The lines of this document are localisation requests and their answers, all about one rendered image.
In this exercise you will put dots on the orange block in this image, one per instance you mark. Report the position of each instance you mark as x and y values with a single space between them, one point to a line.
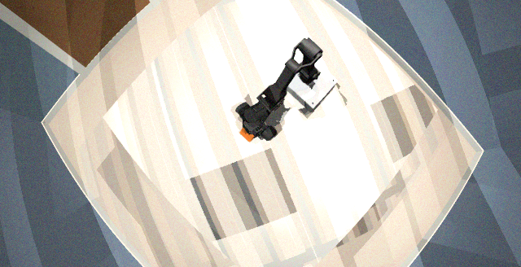
248 136

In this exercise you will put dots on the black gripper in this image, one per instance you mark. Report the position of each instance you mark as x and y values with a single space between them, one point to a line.
267 132

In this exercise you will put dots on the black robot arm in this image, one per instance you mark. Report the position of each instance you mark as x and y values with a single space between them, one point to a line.
275 94

